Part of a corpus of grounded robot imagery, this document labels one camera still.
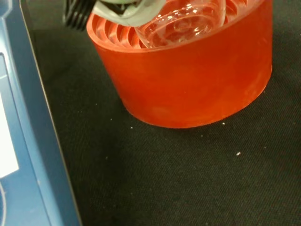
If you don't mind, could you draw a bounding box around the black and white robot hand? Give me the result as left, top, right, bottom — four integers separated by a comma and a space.
63, 0, 166, 32

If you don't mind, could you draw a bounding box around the red ribbed flask stand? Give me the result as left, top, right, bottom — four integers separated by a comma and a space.
86, 0, 273, 129

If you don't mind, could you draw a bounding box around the heater with blue base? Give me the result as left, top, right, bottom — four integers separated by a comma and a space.
0, 0, 83, 226

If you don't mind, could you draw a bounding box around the black bench cloth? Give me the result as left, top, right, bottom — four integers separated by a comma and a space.
20, 0, 301, 226

